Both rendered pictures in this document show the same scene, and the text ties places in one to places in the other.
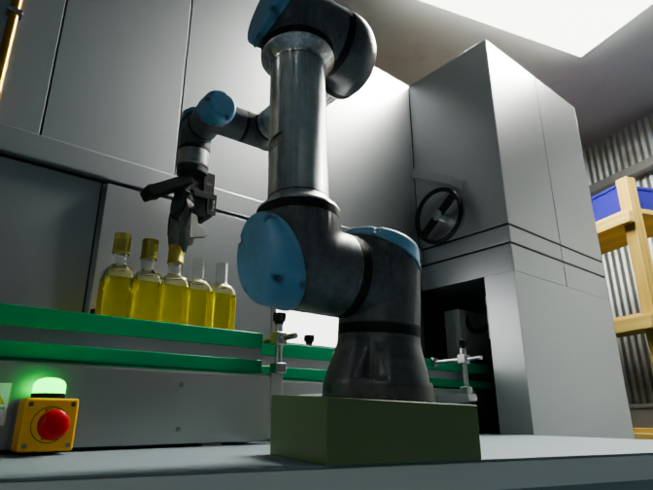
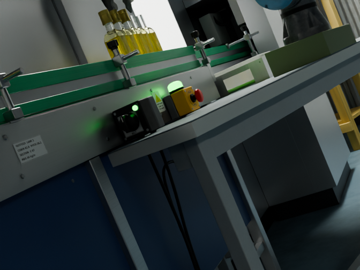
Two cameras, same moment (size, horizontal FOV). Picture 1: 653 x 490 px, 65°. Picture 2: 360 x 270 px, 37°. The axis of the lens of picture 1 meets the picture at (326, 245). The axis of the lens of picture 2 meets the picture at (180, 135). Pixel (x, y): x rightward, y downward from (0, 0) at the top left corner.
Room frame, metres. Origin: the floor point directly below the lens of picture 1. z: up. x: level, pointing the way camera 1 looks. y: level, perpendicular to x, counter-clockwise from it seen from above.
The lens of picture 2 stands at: (-0.62, 1.08, 0.79)
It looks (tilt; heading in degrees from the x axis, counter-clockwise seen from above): 3 degrees down; 336
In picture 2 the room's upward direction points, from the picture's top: 23 degrees counter-clockwise
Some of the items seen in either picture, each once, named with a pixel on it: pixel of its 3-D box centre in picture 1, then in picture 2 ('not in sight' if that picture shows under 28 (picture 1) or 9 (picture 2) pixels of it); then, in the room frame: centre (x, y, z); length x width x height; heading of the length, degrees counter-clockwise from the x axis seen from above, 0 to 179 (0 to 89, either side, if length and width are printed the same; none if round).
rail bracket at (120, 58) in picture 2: not in sight; (128, 61); (0.68, 0.55, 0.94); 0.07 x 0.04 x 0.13; 40
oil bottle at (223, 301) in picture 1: (218, 330); (155, 55); (1.16, 0.24, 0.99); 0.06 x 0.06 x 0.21; 39
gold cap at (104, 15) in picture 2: (121, 244); (105, 17); (1.01, 0.42, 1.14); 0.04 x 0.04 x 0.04
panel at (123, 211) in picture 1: (263, 284); (133, 27); (1.39, 0.18, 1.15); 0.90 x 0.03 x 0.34; 130
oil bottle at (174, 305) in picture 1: (169, 324); (141, 58); (1.08, 0.33, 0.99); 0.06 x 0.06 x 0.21; 39
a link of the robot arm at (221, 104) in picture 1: (219, 117); not in sight; (1.02, 0.25, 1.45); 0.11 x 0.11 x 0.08; 34
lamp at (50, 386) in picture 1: (50, 388); (174, 87); (0.78, 0.40, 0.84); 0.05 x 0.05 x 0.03
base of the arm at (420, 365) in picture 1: (378, 363); (302, 23); (0.73, -0.07, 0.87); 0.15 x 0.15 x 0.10
